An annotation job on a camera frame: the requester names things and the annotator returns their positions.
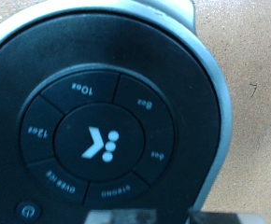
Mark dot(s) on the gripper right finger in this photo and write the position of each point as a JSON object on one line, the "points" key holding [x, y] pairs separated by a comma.
{"points": [[222, 218]]}

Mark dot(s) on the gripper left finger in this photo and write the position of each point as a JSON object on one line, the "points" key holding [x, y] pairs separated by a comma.
{"points": [[123, 217]]}

